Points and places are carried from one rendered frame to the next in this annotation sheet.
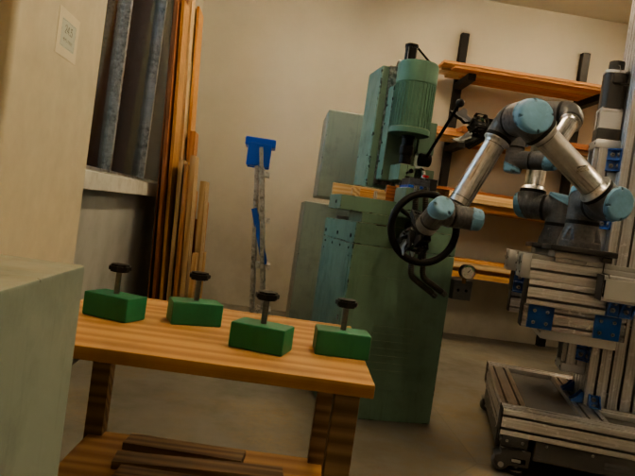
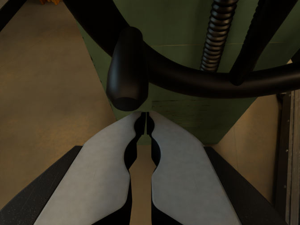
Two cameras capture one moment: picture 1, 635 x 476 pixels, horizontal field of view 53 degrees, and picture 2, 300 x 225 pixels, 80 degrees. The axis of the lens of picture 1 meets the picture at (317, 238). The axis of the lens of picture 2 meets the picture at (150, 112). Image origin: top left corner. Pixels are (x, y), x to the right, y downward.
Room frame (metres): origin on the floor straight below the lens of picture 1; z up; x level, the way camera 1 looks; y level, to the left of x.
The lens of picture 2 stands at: (2.27, -0.34, 0.84)
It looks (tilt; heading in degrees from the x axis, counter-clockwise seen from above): 60 degrees down; 14
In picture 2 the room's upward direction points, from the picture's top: 3 degrees counter-clockwise
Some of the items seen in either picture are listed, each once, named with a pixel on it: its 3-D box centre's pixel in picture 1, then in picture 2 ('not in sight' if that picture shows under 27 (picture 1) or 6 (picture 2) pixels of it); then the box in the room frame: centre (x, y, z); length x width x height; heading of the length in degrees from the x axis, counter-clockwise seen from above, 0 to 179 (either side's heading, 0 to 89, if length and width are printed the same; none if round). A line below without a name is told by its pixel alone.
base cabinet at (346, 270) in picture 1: (371, 322); (173, 43); (2.85, -0.30, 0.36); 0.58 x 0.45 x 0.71; 12
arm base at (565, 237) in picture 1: (580, 234); not in sight; (2.31, -0.95, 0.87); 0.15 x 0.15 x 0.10
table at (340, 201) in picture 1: (406, 211); not in sight; (2.63, -0.35, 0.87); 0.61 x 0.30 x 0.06; 102
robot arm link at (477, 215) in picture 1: (463, 217); not in sight; (2.10, -0.47, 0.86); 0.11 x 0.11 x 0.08; 11
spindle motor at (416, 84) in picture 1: (413, 100); not in sight; (2.74, -0.33, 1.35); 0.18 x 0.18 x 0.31
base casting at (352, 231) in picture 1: (385, 235); not in sight; (2.86, -0.30, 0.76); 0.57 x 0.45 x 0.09; 12
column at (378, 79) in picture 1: (386, 148); not in sight; (3.02, -0.26, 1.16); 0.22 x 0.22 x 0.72; 12
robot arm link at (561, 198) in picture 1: (559, 208); not in sight; (2.80, -1.04, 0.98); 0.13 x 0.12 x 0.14; 51
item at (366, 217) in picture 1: (400, 222); not in sight; (2.68, -0.34, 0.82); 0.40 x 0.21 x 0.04; 102
